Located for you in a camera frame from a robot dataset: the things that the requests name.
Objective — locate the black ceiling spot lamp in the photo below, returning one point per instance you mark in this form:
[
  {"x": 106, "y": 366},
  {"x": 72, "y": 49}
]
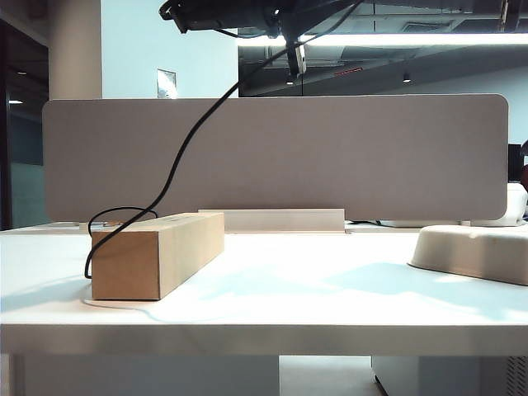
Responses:
[{"x": 406, "y": 77}]

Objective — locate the long ceiling light strip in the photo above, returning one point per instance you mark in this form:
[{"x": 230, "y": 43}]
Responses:
[{"x": 412, "y": 39}]

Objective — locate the red illuminated sign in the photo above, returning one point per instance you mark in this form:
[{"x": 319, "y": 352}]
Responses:
[{"x": 348, "y": 72}]

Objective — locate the long brown cardboard box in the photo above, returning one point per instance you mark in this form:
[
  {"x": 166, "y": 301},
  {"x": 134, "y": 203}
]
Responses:
[{"x": 123, "y": 264}]

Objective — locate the grey fabric desk divider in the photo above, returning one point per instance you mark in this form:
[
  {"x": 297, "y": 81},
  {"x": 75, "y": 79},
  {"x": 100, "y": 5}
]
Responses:
[{"x": 309, "y": 156}]

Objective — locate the black monitor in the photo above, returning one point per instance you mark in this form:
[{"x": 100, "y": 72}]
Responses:
[{"x": 514, "y": 163}]

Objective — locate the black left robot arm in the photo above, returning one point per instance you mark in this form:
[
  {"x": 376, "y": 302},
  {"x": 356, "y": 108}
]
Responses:
[{"x": 231, "y": 14}]

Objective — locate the framed wall notice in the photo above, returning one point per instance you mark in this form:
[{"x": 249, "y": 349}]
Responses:
[{"x": 166, "y": 82}]

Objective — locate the white rounded appliance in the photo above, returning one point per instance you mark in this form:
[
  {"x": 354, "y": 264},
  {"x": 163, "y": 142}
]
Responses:
[{"x": 515, "y": 206}]

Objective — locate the beige moulded pulp tray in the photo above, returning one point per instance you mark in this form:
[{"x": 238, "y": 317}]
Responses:
[{"x": 466, "y": 251}]

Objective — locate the person in background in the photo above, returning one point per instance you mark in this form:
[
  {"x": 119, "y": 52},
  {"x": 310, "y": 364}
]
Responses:
[{"x": 525, "y": 173}]

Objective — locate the beige round pillar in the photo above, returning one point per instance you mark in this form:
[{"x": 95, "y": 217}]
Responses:
[{"x": 74, "y": 49}]

